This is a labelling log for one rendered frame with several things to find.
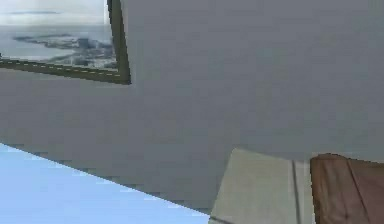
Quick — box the framed seascape picture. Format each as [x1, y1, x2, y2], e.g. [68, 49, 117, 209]
[0, 0, 132, 86]

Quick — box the brown wooden cabinet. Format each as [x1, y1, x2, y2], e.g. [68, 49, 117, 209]
[309, 153, 384, 224]

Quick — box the pale grey cabinet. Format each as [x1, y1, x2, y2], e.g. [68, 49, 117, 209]
[207, 147, 316, 224]

